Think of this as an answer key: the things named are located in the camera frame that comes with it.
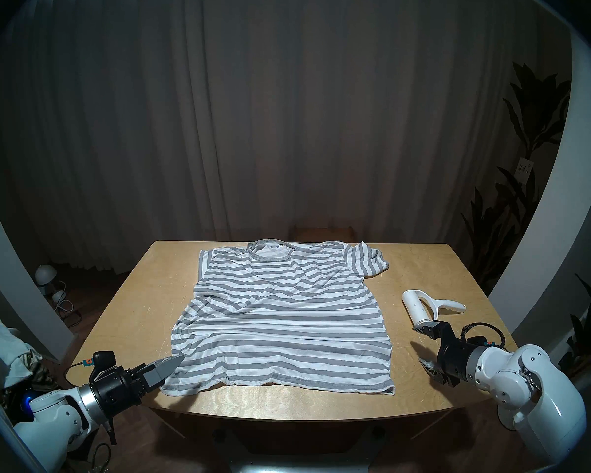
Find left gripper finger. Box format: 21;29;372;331
143;355;184;376
148;364;180;391

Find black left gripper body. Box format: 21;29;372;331
90;365;151;418

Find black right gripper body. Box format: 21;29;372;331
431;324;476;386

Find white lint roller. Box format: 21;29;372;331
402;289;467;328

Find grey white striped t-shirt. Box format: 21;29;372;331
160;238;395;396

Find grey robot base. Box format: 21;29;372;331
224;457;399;473

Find computer case with RGB fans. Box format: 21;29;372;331
2;378;45;423

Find pile of cloth bags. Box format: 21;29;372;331
0;312;60;408

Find large white mushroom lamp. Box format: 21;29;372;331
34;264;57;296

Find white curved arch panel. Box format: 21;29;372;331
0;167;75;362
488;31;591;335

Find tall dark leafy plant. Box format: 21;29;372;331
460;62;572;285

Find beige pleated curtain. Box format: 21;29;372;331
0;0;542;275

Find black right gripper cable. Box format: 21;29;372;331
460;322;505;350

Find black floor cable coil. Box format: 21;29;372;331
86;442;111;473

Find white lamp cable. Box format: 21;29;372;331
54;280;83;328

